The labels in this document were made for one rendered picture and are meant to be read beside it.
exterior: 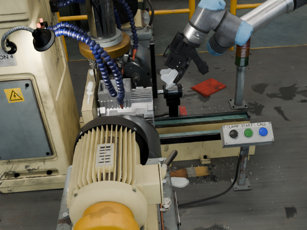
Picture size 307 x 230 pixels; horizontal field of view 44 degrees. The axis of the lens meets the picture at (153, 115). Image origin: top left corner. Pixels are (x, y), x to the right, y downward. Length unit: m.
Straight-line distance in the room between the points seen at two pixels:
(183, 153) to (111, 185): 0.85
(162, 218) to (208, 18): 0.64
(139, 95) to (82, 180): 0.71
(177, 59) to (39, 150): 0.59
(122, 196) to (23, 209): 0.83
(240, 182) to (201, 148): 0.21
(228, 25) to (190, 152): 0.57
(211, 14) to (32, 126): 0.70
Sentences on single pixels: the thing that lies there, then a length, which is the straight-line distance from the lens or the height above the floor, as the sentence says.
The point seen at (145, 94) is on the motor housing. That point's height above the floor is 1.11.
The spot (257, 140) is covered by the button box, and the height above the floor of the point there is 1.05.
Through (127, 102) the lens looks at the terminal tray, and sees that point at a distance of 1.41.
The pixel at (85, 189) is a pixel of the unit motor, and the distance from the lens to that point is 0.76.
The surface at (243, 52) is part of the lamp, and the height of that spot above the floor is 1.10.
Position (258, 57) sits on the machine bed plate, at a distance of 2.37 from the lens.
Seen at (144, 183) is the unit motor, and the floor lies 1.31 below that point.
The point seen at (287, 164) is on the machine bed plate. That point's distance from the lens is 1.62.
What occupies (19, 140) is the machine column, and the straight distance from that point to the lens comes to 1.40.
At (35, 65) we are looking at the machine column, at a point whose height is 1.35.
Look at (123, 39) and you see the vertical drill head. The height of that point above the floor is 1.33.
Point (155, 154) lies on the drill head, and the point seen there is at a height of 1.11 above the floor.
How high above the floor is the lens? 1.88
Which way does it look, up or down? 36 degrees down
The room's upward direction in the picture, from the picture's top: 4 degrees counter-clockwise
